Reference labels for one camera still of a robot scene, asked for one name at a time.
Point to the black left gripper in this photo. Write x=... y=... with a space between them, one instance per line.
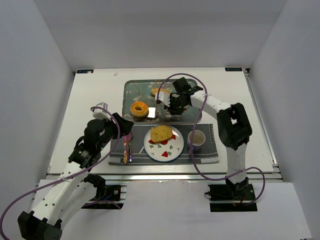
x=119 y=125

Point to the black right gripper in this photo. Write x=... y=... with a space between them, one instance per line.
x=173 y=102

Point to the metal spatula with wooden handle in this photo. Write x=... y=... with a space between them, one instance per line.
x=151 y=112

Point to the toast bread slice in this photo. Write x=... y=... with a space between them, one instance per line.
x=160 y=133

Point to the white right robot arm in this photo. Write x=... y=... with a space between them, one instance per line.
x=234 y=128

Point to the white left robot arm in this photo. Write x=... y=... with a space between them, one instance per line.
x=77 y=185

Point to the long bread roll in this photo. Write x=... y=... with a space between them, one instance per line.
x=154 y=91

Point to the iridescent fork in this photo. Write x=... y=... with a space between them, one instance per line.
x=129 y=139

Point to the iridescent knife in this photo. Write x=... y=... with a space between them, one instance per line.
x=125 y=150
x=129 y=148

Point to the orange bagel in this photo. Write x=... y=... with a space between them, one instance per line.
x=139 y=109

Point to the floral blue serving tray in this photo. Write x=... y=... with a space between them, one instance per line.
x=140 y=91

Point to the purple mug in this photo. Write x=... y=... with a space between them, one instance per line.
x=196 y=140

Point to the white watermelon pattern plate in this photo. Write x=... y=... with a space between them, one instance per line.
x=166 y=151

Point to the grey striped placemat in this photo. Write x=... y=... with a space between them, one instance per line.
x=207 y=154

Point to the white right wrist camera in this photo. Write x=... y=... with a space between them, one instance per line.
x=162 y=97

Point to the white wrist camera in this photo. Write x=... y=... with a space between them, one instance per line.
x=101 y=111
x=162 y=97

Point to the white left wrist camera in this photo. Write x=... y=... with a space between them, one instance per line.
x=101 y=111

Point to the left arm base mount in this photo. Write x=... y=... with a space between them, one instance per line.
x=112 y=198

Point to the aluminium frame rail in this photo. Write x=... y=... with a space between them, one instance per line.
x=269 y=177

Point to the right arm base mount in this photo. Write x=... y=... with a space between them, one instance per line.
x=223 y=200

